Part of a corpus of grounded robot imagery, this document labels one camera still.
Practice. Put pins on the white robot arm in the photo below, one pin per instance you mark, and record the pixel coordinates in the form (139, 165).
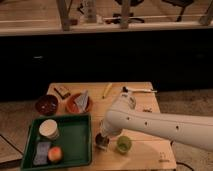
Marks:
(196, 131)

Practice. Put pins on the metal cup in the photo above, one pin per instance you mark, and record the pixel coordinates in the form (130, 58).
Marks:
(101, 142)

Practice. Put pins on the green plastic cup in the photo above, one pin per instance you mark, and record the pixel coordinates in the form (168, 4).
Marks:
(123, 144)

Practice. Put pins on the yellow banana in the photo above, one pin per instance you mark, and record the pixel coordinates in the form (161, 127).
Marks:
(106, 90)

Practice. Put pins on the grey folded cloth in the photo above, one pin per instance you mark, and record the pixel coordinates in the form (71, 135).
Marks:
(81, 101)

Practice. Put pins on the orange bowl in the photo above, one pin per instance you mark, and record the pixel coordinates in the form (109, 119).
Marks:
(71, 106)

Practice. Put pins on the brown chocolate bar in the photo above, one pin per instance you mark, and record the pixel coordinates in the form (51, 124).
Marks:
(62, 91)

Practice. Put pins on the small brown toy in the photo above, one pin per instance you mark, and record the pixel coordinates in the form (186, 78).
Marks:
(147, 110)

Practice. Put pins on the green plastic tray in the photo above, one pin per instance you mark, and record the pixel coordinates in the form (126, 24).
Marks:
(75, 140)

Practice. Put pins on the dark brown bowl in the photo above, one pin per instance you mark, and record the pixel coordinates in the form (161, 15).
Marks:
(47, 105)

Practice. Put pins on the white round canister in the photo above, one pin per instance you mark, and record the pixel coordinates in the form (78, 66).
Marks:
(49, 129)

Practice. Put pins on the red yellow apple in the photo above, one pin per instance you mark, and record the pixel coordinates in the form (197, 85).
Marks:
(55, 154)

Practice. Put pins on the grey sponge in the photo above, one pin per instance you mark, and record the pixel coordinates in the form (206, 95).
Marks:
(41, 153)

